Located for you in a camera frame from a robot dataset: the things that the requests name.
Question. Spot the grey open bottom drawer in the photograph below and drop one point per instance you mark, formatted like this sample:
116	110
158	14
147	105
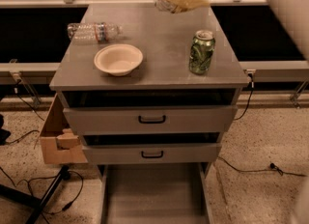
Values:
173	193

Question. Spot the grey drawer cabinet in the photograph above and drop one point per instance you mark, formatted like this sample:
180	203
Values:
162	80

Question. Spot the green soda can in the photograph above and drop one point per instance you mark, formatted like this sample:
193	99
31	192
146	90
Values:
202	48

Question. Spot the cardboard box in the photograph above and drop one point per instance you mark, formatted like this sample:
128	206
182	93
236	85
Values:
58	143

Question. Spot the grey middle drawer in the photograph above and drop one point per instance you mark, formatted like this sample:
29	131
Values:
152	153

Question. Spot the white paper bowl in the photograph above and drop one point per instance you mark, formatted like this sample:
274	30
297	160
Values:
118	59

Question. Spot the grey top drawer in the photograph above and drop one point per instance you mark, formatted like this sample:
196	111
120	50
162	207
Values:
140	120

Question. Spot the clear plastic water bottle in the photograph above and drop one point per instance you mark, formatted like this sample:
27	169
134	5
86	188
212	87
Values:
94	31

